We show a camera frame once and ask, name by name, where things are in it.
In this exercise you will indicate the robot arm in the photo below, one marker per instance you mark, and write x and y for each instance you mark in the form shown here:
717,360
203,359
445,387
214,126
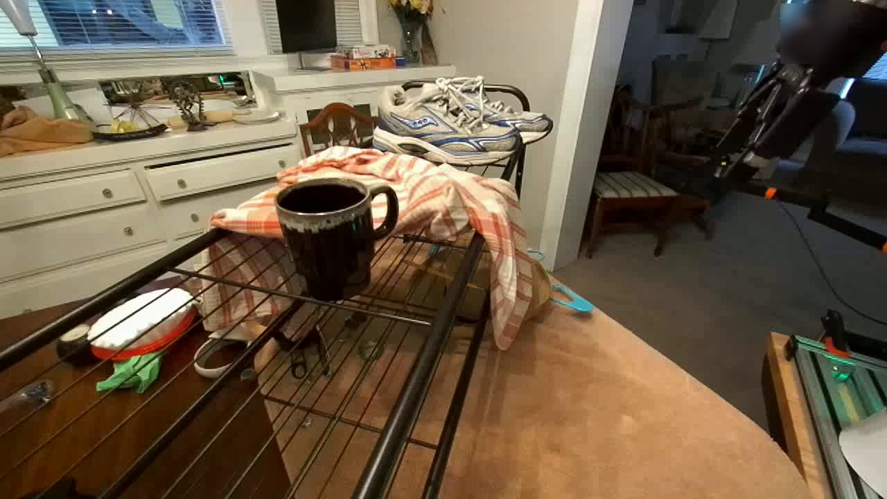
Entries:
793,97

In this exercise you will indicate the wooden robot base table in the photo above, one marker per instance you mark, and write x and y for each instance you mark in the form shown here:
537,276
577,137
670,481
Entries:
813,398

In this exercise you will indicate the dark brown glazed mug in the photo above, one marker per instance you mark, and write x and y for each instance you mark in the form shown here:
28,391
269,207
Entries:
330,227

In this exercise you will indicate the white blue sneakers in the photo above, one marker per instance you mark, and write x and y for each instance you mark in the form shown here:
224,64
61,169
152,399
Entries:
455,122

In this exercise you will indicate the wooden chair behind rack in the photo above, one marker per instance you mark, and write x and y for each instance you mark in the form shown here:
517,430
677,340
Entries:
336,126

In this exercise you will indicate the brown tablecloth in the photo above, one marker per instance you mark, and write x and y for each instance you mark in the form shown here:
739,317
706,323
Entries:
584,409

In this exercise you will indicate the orange white checkered cloth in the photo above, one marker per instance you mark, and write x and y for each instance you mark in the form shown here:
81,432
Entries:
433,201

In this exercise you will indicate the vase with yellow flowers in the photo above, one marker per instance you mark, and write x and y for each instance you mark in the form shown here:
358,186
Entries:
415,26

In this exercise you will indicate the dark wooden side chair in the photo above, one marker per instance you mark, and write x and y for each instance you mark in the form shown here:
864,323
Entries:
624,186

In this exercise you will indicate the orange box on shelf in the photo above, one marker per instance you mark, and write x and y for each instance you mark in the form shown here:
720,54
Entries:
364,57

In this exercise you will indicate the white red round case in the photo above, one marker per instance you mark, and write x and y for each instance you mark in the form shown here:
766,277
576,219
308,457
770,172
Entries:
142,326

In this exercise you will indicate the green plastic clip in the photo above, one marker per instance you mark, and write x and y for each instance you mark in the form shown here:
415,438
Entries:
132,376

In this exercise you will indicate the dark plate on dresser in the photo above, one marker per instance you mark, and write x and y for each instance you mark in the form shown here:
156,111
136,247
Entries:
125,132

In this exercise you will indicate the white dresser with drawers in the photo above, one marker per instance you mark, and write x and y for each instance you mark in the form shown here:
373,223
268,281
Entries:
79,219

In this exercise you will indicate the brown cloth on dresser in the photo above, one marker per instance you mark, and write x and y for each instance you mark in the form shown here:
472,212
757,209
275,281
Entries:
28,132

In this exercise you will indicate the metal lamp on dresser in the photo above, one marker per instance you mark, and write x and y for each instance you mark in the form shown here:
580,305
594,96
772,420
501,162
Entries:
21,18

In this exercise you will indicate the black wire shelf rack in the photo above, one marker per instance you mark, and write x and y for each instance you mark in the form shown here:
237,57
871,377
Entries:
269,394

